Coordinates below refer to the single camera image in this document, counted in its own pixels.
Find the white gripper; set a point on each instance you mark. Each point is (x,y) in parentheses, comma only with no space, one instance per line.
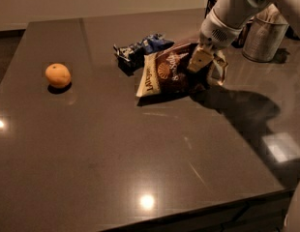
(215,33)

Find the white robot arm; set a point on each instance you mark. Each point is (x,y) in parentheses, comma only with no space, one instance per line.
(290,9)

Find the metal utensil bucket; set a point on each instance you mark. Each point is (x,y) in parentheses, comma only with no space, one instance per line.
(265,35)

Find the brown chip bag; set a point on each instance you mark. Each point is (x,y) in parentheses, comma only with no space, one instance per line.
(166,72)

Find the black wire napkin holder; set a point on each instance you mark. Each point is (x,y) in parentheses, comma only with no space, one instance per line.
(233,13)

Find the blue chip bag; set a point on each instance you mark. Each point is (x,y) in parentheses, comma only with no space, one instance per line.
(131,58)

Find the orange fruit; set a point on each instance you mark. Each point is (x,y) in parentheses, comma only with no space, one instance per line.
(58,75)

